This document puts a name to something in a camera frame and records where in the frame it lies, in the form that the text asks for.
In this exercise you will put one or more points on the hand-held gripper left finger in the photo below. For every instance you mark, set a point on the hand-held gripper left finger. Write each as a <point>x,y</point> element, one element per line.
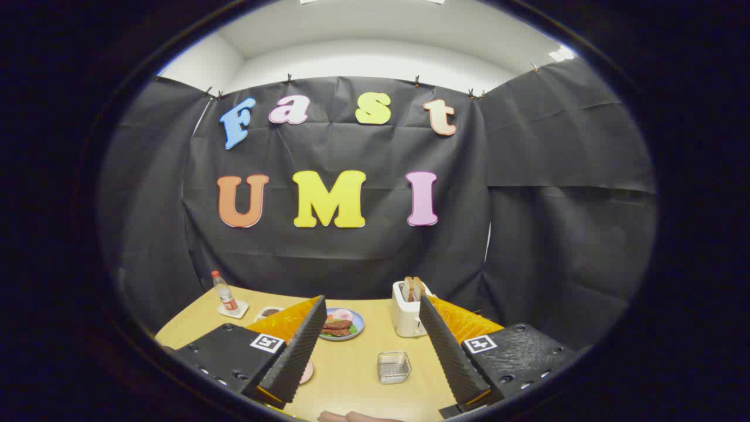
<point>296,357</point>

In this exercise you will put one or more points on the white divided tray with beans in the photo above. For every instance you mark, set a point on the white divided tray with beans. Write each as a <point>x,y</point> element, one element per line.
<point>269,312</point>

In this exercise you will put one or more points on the black backdrop cloth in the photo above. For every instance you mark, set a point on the black backdrop cloth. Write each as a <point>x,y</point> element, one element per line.
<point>351,258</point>

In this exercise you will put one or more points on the clear water bottle red label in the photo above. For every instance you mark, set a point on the clear water bottle red label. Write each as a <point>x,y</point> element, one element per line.
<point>224,296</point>

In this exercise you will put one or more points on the white square coaster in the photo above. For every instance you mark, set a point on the white square coaster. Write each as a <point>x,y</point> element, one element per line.
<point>240,310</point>

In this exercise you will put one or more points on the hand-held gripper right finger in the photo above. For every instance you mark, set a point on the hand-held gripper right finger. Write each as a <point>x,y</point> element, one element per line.
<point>448,357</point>

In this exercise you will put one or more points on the blue plate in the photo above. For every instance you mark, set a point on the blue plate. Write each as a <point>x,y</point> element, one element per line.
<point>357,331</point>

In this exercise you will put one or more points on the green lettuce leaf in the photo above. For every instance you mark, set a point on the green lettuce leaf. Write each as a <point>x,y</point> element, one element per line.
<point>353,329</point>

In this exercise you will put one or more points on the pink plate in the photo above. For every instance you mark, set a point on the pink plate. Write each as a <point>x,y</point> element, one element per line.
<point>306,373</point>

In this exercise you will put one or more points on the brown grilled sausage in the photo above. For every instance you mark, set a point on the brown grilled sausage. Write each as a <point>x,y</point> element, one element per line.
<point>335,332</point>
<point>338,324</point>

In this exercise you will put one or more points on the toast slice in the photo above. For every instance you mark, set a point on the toast slice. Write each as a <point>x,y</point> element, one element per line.
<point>407,289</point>
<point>418,289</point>

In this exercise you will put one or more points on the pink ham slice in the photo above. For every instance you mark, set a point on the pink ham slice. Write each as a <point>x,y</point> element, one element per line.
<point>343,315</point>

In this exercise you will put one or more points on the white toaster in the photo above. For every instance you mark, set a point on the white toaster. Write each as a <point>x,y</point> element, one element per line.
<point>404,316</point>

